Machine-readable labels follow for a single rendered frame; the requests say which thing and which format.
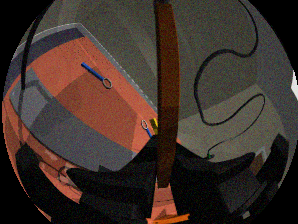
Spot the thin black wire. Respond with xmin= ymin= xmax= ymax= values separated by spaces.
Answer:
xmin=9 ymin=0 xmax=265 ymax=172

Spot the yellow flat bar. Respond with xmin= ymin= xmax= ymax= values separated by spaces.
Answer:
xmin=150 ymin=117 xmax=158 ymax=135

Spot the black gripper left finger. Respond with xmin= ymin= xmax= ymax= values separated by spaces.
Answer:
xmin=67 ymin=135 xmax=157 ymax=218

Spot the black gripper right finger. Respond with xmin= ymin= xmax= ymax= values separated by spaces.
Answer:
xmin=169 ymin=143 xmax=255 ymax=216

